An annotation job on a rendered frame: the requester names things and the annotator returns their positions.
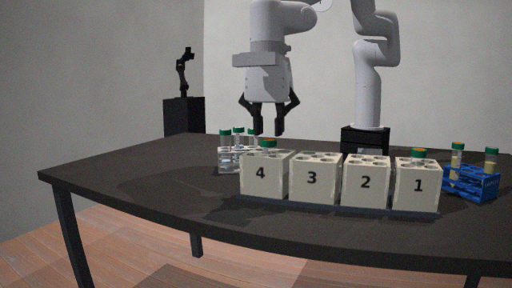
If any blue tube rack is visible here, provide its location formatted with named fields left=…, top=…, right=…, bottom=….
left=441, top=162, right=501, bottom=203

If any white bucket adapter with five holes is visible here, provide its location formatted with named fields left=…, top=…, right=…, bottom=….
left=391, top=157, right=443, bottom=213
left=239, top=147, right=296, bottom=199
left=340, top=154, right=391, bottom=210
left=289, top=150, right=342, bottom=205

